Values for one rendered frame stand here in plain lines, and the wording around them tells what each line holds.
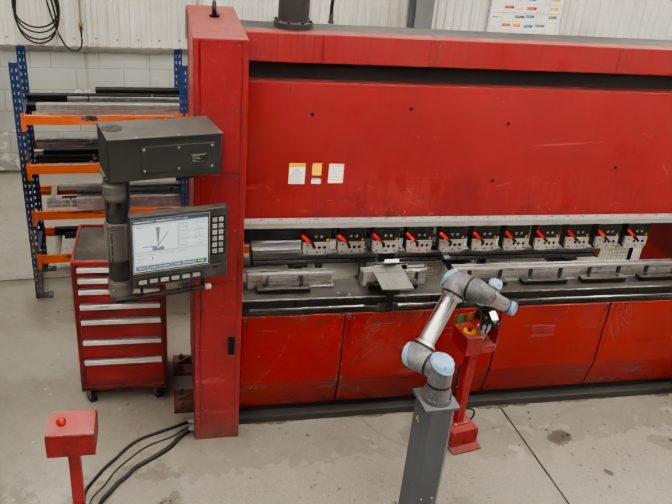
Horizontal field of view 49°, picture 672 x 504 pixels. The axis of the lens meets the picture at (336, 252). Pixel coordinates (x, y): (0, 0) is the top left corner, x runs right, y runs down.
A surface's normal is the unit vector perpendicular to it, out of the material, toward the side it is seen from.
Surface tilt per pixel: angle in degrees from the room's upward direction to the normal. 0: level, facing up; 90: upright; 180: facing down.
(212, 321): 90
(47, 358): 0
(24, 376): 0
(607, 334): 90
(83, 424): 0
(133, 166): 90
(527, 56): 90
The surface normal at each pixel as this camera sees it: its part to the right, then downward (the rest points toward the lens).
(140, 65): 0.26, 0.46
